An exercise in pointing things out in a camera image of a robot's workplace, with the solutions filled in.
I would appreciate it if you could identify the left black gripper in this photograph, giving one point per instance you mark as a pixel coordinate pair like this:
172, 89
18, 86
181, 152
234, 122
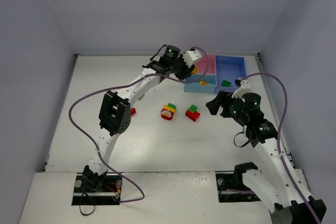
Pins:
182, 69

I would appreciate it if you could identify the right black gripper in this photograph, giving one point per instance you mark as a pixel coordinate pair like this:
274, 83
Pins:
224, 104

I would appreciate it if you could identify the green rounded lego brick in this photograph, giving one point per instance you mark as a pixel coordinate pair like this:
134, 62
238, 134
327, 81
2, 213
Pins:
226, 83

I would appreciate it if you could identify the yellow rounded lego brick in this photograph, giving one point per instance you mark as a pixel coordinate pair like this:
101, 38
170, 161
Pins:
195, 71

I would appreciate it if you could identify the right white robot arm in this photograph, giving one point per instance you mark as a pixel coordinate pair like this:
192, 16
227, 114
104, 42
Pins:
287, 197

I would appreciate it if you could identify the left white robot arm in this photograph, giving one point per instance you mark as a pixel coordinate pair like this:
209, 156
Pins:
115, 112

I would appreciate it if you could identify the light blue container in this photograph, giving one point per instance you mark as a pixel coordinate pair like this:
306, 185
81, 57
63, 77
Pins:
194, 86

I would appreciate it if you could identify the red green lego stack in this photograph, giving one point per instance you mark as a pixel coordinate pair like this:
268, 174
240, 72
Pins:
192, 113

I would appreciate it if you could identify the small yellow lego brick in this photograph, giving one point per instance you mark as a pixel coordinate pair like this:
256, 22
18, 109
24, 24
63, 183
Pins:
203, 83

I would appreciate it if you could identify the dark blue container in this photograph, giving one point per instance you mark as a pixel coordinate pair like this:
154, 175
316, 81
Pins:
229, 68

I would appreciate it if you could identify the flower lego stack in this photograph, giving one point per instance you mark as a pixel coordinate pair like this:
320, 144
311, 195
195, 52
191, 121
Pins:
168, 111

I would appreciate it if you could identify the red yellow green lego figure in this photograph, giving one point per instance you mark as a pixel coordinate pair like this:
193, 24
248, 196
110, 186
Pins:
133, 111

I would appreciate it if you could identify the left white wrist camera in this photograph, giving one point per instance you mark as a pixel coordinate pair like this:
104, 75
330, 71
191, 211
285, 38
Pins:
191, 57

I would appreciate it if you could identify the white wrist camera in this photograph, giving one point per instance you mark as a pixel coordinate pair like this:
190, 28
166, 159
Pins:
191, 57
243, 85

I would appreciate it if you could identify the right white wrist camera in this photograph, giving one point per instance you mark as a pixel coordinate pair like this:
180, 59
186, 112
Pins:
243, 85

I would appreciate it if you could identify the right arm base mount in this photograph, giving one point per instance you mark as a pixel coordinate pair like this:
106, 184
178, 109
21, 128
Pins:
230, 191

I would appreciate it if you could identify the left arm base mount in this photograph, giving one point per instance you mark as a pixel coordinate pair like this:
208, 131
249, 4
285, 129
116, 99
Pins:
108, 192

